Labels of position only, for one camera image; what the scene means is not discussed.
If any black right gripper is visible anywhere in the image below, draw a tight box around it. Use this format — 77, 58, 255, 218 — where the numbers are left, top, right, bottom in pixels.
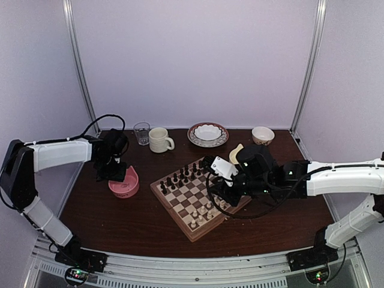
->
208, 164, 273, 208

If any right black cable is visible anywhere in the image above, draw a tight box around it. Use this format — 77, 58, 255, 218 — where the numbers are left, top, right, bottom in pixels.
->
205, 170, 307, 219

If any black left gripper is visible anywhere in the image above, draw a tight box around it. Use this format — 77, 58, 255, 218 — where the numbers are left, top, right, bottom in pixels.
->
96, 155, 127, 182

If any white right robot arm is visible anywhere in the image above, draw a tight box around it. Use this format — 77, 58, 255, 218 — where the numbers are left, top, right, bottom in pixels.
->
202, 145, 383, 265

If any white floral small bowl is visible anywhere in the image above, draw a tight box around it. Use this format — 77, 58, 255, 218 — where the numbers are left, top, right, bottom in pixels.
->
251, 127, 275, 146

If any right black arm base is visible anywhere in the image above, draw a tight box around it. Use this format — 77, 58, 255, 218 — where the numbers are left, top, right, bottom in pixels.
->
286, 246, 338, 271

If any wooden chess board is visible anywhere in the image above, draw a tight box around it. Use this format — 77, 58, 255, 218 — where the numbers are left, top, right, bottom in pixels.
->
150, 158, 251, 242

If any yellow cat-ear bowl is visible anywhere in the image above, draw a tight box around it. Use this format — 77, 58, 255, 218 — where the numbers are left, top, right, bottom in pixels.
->
229, 143, 244, 165

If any white scalloped bowl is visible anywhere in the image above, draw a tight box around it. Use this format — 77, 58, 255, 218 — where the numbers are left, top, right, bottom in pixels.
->
194, 124, 221, 141

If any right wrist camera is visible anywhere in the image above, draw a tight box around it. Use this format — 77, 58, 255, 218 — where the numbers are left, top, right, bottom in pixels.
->
202, 156, 239, 187

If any aluminium frame post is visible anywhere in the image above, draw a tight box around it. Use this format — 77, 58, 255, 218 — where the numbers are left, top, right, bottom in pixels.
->
290, 0, 327, 134
62, 0, 97, 121

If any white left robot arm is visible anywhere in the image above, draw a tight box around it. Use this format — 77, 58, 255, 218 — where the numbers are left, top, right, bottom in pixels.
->
1, 129, 129, 266

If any clear drinking glass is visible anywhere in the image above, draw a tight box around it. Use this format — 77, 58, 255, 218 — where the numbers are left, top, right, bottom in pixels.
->
133, 122, 150, 146

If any front aluminium rail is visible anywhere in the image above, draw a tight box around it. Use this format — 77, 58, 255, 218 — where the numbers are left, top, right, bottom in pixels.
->
20, 237, 374, 287

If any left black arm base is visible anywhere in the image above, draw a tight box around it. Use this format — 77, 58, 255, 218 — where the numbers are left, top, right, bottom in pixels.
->
55, 248, 107, 272

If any patterned brown rim plate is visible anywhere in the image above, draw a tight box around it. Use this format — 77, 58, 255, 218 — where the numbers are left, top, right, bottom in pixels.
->
187, 122, 229, 148

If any left black cable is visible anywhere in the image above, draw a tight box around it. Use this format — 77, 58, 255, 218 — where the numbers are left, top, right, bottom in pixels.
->
80, 113, 126, 139

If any right aluminium frame post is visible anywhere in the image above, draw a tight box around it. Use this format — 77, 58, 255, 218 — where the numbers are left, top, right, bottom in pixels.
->
290, 0, 327, 134

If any cream ribbed mug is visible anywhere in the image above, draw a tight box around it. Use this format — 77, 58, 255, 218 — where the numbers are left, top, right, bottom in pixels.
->
149, 127, 175, 154

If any left aluminium frame post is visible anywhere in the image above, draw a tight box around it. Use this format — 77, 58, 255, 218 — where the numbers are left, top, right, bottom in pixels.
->
62, 0, 97, 121

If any pink cat-ear bowl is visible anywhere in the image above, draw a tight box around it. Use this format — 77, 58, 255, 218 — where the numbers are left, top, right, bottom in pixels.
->
108, 166, 140, 199

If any black cable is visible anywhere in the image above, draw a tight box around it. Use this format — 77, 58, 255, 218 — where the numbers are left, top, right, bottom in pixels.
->
205, 170, 307, 219
80, 113, 126, 139

